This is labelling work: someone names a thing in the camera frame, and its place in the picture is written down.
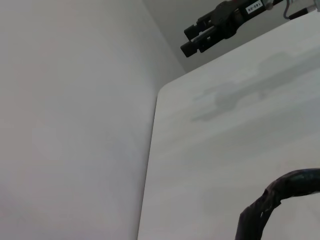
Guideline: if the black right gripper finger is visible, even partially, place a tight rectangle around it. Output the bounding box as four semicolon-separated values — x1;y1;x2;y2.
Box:
183;10;220;39
180;25;226;58

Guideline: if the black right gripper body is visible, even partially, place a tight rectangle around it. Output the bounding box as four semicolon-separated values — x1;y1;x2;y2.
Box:
211;0;266;40

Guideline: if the black round teapot with handle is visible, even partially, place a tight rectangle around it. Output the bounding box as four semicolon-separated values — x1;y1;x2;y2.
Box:
234;167;320;240

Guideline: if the silver round connector plug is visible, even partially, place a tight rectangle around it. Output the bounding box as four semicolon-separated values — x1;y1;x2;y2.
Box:
262;0;285;10

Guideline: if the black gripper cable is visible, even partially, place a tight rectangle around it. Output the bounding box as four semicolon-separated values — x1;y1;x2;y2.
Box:
281;0;316;20

